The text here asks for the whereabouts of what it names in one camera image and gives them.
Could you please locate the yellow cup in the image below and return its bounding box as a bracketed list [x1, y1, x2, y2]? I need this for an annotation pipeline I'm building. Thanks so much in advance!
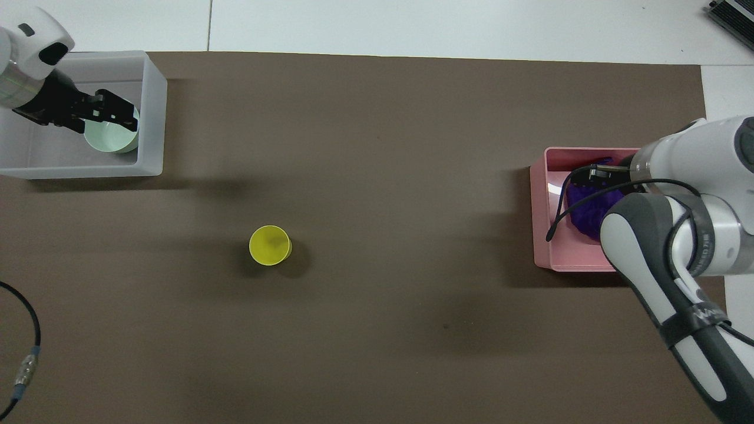
[248, 224, 293, 267]

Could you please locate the purple crumpled paper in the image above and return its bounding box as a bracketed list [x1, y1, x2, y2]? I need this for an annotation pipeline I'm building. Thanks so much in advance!
[565, 156, 630, 241]

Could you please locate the black cable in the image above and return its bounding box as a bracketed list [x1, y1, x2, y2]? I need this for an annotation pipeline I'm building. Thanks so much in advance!
[545, 164, 718, 279]
[0, 281, 42, 420]

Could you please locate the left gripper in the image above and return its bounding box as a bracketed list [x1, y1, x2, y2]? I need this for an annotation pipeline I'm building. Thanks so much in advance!
[12, 69, 140, 135]

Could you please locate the light green cup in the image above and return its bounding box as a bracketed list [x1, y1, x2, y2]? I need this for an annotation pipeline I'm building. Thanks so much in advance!
[83, 106, 141, 154]

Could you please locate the white plastic box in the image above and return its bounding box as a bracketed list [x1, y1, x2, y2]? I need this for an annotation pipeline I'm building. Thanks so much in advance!
[0, 50, 168, 180]

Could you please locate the pink plastic box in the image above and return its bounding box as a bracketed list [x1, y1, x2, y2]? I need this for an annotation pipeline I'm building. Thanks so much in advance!
[529, 147, 644, 273]

